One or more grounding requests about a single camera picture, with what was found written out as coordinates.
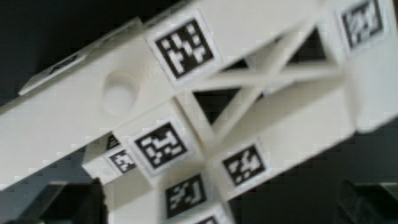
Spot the white chair leg block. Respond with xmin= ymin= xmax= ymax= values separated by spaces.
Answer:
xmin=82 ymin=133 xmax=137 ymax=184

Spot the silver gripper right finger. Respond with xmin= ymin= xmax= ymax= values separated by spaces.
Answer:
xmin=334 ymin=180 xmax=398 ymax=224

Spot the white chair seat part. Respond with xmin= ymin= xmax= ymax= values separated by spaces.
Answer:
xmin=100 ymin=99 xmax=238 ymax=224

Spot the white chair back frame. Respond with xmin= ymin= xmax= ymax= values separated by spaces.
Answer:
xmin=0 ymin=0 xmax=398 ymax=191

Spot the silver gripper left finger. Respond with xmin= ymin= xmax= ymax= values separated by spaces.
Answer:
xmin=6 ymin=178 xmax=112 ymax=224

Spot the white tagged cube block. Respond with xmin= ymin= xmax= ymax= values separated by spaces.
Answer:
xmin=162 ymin=170 xmax=237 ymax=224

